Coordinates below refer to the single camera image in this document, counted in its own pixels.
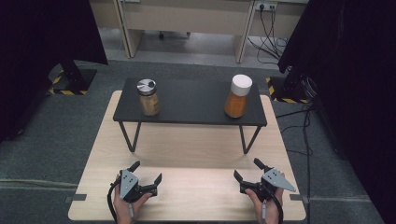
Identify black floor cable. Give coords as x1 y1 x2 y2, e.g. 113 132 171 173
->
275 102 316 224

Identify black curtain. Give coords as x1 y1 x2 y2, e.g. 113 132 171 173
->
0 0 108 143
277 0 396 224

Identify black stand base striped tape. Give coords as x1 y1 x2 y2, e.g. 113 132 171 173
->
265 73 312 105
46 60 98 96

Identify pale floor cable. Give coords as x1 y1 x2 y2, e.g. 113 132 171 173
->
0 178 78 189

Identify orange jar with white lid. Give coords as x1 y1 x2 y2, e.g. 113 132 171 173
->
223 74 253 119

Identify person's right hand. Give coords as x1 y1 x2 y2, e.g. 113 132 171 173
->
244 172 286 224

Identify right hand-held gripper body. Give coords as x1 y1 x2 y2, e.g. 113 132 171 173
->
238 167 297 203

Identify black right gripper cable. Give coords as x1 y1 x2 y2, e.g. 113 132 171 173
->
262 186 285 224

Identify person's left hand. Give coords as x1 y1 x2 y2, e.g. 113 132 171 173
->
112 173 153 224

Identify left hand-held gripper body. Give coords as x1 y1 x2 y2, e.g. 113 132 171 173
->
119 169 159 204

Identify beige office desk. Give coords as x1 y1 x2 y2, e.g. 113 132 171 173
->
88 0 309 64

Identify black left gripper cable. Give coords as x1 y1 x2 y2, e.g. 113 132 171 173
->
106 181 121 224

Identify black shelf rack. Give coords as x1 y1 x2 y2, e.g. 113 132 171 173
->
112 77 268 155

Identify black cables under desk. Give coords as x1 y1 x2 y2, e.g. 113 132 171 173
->
247 6 291 65

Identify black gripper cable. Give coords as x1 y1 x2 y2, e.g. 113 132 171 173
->
262 186 285 224
106 181 121 224

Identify glass jar with silver lid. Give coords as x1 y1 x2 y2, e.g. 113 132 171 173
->
135 78 162 118

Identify white wall power socket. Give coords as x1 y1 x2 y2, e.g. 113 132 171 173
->
255 1 278 12

